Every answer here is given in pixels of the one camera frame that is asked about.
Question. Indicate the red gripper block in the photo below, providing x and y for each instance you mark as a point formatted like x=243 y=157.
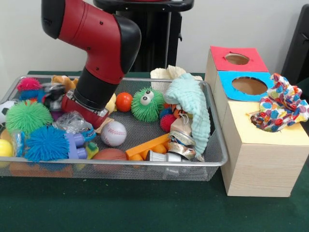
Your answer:
x=89 y=114

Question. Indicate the cream waffle cloth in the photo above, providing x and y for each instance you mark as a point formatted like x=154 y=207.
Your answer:
x=166 y=71

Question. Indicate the light blue waffle cloth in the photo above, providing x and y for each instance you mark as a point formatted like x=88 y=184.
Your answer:
x=193 y=106

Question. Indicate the colourful patterned cloth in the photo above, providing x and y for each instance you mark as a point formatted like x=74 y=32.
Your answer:
x=280 y=111

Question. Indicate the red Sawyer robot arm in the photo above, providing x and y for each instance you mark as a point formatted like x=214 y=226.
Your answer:
x=96 y=36

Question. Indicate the shallow metal mesh bin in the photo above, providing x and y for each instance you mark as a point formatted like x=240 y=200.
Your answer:
x=144 y=171

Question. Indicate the wooden box with three holes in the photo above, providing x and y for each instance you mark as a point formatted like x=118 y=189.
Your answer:
x=265 y=169

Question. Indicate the white baseball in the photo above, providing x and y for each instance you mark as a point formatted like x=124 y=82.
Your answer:
x=113 y=133

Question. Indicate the small orange ball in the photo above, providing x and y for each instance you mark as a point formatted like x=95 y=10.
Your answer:
x=123 y=101

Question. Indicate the brown teddy bear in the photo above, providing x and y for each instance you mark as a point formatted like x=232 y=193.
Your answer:
x=66 y=81

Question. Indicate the brown toy football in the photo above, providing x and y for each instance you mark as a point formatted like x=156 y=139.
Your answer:
x=109 y=154

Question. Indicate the large blue spiky ball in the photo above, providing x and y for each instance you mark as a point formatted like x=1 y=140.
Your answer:
x=47 y=143

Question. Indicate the green googly-eyed spiky ball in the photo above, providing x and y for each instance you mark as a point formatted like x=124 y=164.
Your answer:
x=147 y=104

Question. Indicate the large green spiky ball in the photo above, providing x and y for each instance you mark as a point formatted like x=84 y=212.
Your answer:
x=29 y=117

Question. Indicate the orange plastic comb block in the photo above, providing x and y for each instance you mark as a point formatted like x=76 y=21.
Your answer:
x=147 y=148

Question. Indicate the small soccer ball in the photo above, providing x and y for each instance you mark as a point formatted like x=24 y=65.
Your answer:
x=6 y=111

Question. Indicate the plain yellow ball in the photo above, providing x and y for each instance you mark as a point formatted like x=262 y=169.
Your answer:
x=5 y=148

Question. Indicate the dark green tablecloth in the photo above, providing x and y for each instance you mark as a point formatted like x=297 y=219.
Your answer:
x=120 y=205

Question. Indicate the black upright panel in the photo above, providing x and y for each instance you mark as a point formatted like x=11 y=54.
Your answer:
x=297 y=48

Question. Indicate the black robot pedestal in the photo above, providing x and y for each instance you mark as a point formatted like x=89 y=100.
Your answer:
x=164 y=36

